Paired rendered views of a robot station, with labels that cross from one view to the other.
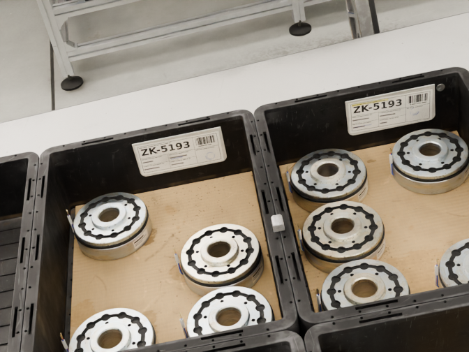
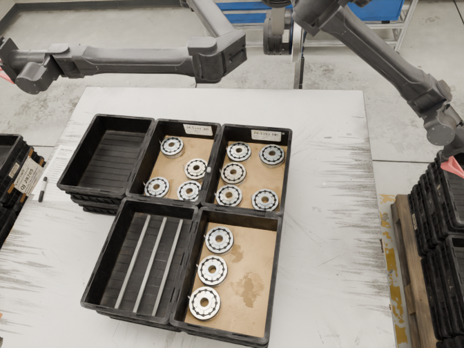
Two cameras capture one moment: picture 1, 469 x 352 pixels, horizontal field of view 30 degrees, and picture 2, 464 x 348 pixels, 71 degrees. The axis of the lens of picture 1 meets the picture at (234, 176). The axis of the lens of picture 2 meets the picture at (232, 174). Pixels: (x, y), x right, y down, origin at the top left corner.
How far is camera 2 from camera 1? 0.48 m
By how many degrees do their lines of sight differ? 21
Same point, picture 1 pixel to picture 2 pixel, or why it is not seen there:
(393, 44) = (297, 95)
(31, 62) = not seen: hidden behind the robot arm
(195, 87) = (226, 92)
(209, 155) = (206, 132)
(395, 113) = (267, 137)
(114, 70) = not seen: hidden behind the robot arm
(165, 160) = (193, 130)
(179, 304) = (181, 179)
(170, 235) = (188, 155)
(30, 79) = not seen: hidden behind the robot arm
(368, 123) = (258, 137)
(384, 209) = (251, 168)
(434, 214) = (264, 175)
